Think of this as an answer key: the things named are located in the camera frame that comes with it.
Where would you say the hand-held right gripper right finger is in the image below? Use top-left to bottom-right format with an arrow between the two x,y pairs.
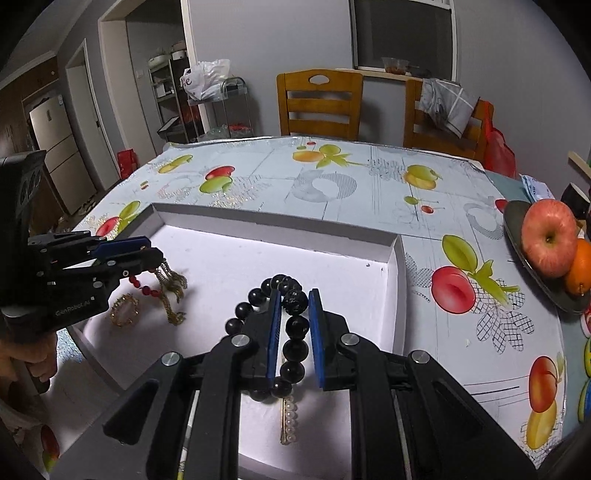
308,288 -> 539,480

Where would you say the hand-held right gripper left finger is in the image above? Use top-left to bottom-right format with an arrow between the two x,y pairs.
48,288 -> 283,480

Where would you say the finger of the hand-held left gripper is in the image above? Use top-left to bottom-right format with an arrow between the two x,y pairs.
47,247 -> 165,292
28,231 -> 151,271

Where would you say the large black bead bracelet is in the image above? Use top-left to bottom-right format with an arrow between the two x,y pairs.
225,274 -> 310,402

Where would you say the red bead gold chain bracelet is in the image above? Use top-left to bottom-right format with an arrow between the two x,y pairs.
128,261 -> 188,326

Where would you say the white cardboard jewelry tray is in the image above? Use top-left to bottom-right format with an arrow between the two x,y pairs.
69,202 -> 407,480

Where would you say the person's left hand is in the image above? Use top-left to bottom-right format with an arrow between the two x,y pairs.
0,330 -> 59,393

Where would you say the red box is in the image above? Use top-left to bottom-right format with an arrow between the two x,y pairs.
117,148 -> 139,181

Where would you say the silver refrigerator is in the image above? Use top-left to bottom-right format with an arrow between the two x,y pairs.
28,95 -> 98,215

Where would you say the white door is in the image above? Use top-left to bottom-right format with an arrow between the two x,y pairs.
66,65 -> 109,190

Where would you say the fruit print tablecloth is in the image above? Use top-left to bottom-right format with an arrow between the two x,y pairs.
28,136 -> 568,480

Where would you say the metal storage rack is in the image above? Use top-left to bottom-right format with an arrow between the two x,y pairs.
148,53 -> 204,144

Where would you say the brown wooden cabinet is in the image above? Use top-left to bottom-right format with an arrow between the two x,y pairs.
0,58 -> 61,153

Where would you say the white plastic bag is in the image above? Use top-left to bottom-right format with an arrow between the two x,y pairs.
180,59 -> 232,101

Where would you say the metal glass cart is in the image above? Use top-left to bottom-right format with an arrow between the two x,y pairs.
187,78 -> 254,139

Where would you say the dark fruit plate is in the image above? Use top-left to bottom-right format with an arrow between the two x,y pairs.
502,199 -> 591,315

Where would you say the wooden chair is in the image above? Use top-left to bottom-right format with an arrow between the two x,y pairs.
276,69 -> 364,141
404,78 -> 495,162

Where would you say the red apple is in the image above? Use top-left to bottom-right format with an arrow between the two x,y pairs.
522,199 -> 580,278

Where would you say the red bag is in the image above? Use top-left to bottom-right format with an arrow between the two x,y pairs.
482,102 -> 517,180

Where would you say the blue white paper packet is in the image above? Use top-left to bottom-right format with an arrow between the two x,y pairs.
522,174 -> 555,204

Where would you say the grey checked cloth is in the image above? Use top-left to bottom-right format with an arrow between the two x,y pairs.
418,78 -> 481,138

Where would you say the wooden window sill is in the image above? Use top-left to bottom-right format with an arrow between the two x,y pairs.
336,68 -> 423,83

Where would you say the orange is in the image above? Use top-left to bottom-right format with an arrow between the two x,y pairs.
564,237 -> 591,296

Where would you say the clear food container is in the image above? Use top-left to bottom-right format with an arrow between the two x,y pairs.
381,56 -> 411,75

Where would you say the black cup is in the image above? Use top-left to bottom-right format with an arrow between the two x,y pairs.
561,182 -> 591,215

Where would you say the window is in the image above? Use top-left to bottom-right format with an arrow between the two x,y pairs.
348,0 -> 458,75

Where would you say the gold ring bracelet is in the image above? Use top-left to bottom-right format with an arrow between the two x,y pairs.
110,295 -> 140,328

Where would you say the wooden wall shelf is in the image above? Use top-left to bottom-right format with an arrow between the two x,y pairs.
567,151 -> 591,181

